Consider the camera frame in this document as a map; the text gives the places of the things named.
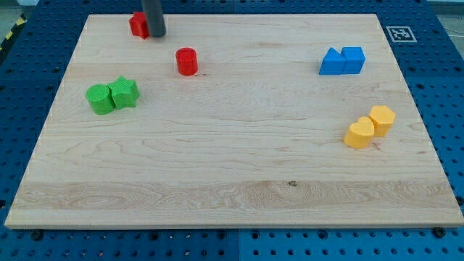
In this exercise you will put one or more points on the green star block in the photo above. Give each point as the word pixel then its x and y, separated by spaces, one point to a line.
pixel 124 92

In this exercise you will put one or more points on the red star block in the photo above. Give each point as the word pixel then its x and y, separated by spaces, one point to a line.
pixel 138 25

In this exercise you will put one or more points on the light wooden board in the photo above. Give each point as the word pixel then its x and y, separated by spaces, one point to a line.
pixel 254 139

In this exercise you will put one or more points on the red cylinder block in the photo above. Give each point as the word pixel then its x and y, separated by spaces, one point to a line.
pixel 186 59

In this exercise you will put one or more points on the blue triangle block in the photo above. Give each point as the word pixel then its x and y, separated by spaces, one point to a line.
pixel 333 63

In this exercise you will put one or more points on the yellow heart block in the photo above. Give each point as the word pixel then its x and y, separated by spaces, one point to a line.
pixel 360 134

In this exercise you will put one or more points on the green cylinder block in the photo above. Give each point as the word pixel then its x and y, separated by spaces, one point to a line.
pixel 100 99

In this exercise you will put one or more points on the blue cube block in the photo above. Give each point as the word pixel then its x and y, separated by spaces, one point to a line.
pixel 355 59

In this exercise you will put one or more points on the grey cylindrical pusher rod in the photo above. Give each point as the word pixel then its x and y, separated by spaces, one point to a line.
pixel 154 17

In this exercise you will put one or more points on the yellow hexagon block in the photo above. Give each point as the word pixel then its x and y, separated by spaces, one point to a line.
pixel 383 119

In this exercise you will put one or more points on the white fiducial marker tag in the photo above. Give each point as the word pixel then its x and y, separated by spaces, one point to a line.
pixel 401 34

